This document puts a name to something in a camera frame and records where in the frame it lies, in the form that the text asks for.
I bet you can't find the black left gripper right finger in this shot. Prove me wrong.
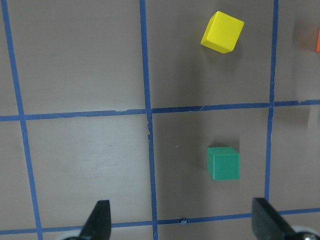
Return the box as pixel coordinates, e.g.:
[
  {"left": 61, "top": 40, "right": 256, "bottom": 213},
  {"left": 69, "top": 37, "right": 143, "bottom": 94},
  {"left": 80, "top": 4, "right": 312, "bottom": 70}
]
[{"left": 251, "top": 197, "right": 296, "bottom": 240}]

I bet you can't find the green wooden cube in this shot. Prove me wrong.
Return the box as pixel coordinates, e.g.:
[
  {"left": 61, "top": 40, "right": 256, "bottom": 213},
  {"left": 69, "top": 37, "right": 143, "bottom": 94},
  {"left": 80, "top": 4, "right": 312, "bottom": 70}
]
[{"left": 207, "top": 146, "right": 240, "bottom": 181}]

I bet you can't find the orange wooden cube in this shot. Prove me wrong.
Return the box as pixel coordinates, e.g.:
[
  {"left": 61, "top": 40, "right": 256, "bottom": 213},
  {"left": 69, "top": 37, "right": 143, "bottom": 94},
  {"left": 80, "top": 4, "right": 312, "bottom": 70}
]
[{"left": 315, "top": 28, "right": 320, "bottom": 53}]

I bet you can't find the yellow wooden cube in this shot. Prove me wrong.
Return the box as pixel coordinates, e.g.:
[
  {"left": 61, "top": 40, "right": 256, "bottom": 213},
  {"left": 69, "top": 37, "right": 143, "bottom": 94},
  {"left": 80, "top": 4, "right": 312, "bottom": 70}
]
[{"left": 200, "top": 11, "right": 245, "bottom": 54}]

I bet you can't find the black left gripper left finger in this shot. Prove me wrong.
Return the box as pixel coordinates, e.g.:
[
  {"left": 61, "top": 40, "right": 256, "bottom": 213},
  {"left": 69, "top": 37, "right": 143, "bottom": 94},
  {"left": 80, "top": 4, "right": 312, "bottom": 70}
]
[{"left": 78, "top": 200, "right": 112, "bottom": 240}]

